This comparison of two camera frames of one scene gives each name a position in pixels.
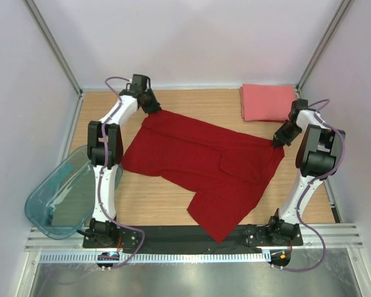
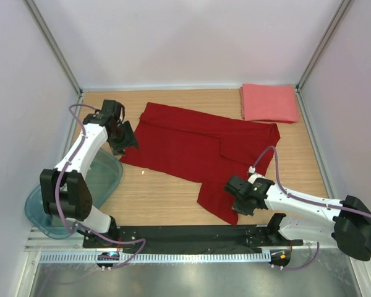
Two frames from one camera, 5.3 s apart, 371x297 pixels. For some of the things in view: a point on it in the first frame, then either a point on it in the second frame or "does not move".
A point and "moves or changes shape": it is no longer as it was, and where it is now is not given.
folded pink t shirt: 266,102 does not move
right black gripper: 282,140 to 238,208
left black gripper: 154,107 to 129,140
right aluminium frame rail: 342,10 does not move
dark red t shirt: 229,172 moves or changes shape
